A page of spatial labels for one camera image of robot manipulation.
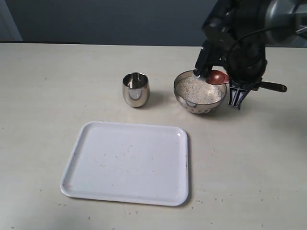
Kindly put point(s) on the dark red wooden spoon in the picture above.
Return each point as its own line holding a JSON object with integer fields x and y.
{"x": 217, "y": 77}

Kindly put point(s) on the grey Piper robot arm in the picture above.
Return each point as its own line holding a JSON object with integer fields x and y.
{"x": 285, "y": 20}

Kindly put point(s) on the steel bowl of rice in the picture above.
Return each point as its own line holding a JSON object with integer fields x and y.
{"x": 195, "y": 95}

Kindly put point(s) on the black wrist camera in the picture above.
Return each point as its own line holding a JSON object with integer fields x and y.
{"x": 208, "y": 57}

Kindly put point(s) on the small steel cup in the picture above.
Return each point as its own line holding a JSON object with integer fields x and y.
{"x": 136, "y": 89}

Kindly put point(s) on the white rectangular plastic tray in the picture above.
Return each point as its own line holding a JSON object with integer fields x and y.
{"x": 131, "y": 163}

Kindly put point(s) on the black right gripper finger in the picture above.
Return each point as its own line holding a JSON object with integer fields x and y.
{"x": 238, "y": 92}

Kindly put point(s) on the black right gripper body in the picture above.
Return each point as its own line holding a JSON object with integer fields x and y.
{"x": 235, "y": 27}

